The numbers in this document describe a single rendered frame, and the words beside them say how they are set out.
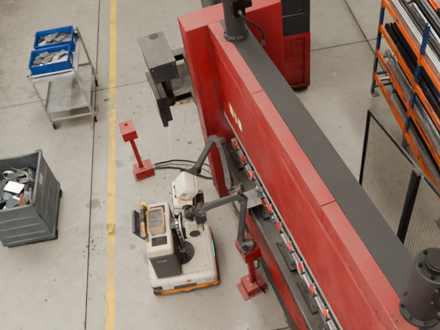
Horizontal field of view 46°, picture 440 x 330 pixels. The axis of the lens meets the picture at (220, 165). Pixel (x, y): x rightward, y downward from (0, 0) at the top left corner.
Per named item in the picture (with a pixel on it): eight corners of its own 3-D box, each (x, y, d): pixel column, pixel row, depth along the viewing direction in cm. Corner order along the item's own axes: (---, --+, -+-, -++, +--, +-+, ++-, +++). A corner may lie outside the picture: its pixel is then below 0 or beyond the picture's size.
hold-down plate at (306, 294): (296, 282, 420) (296, 281, 418) (302, 280, 420) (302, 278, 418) (312, 315, 400) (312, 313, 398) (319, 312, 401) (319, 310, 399)
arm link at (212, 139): (215, 130, 452) (209, 131, 444) (227, 139, 449) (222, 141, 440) (192, 171, 470) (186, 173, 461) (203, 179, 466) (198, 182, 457)
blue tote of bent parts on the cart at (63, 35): (40, 42, 702) (36, 31, 688) (76, 36, 701) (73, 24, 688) (38, 58, 678) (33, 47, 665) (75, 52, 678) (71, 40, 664)
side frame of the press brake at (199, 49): (213, 184, 610) (177, 16, 437) (279, 161, 621) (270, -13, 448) (220, 200, 594) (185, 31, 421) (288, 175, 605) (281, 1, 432)
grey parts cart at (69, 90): (57, 89, 765) (31, 35, 694) (100, 81, 765) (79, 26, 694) (52, 131, 706) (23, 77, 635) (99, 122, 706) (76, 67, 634)
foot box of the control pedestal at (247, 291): (236, 285, 522) (234, 279, 513) (257, 274, 527) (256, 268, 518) (245, 301, 509) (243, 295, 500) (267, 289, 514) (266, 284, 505)
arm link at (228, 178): (219, 138, 452) (214, 139, 442) (225, 137, 449) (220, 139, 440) (230, 186, 456) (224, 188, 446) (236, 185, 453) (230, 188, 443)
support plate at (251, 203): (232, 197, 470) (231, 196, 469) (258, 187, 473) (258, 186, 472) (238, 212, 458) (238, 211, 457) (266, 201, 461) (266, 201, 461)
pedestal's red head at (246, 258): (236, 247, 474) (234, 236, 460) (251, 239, 477) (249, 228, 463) (245, 264, 461) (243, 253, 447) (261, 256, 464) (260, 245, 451)
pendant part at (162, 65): (156, 104, 549) (136, 37, 485) (178, 97, 552) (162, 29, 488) (168, 135, 516) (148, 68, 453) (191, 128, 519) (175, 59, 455)
